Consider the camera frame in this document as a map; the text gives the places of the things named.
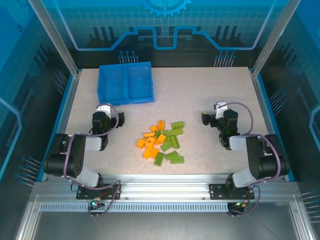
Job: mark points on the orange arch lego brick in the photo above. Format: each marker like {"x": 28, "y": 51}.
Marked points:
{"x": 147, "y": 134}

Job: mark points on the orange round lego with hole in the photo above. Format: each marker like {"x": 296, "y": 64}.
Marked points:
{"x": 150, "y": 141}

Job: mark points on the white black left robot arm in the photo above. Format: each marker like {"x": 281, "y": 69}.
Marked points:
{"x": 77, "y": 160}

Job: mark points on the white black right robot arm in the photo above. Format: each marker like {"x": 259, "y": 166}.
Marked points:
{"x": 257, "y": 157}

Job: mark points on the blue two-compartment plastic bin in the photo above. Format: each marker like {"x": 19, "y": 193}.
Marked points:
{"x": 140, "y": 85}

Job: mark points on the lit connector plug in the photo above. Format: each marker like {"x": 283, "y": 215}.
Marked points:
{"x": 241, "y": 205}
{"x": 95, "y": 203}

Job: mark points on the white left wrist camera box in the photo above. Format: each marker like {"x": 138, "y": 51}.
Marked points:
{"x": 103, "y": 108}

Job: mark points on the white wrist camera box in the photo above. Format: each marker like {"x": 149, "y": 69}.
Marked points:
{"x": 103, "y": 108}
{"x": 222, "y": 106}

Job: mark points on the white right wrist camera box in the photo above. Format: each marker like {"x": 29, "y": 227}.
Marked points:
{"x": 222, "y": 106}

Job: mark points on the aluminium table side rail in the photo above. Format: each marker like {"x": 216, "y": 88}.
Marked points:
{"x": 74, "y": 83}
{"x": 260, "y": 100}

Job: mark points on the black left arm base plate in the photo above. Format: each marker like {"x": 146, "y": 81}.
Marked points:
{"x": 113, "y": 191}

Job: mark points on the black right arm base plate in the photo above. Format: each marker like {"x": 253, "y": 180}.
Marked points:
{"x": 217, "y": 191}

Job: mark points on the aluminium mounting rail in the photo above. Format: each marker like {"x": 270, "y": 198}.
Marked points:
{"x": 165, "y": 187}

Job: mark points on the aluminium frame post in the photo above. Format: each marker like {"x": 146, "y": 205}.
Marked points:
{"x": 55, "y": 37}
{"x": 275, "y": 37}

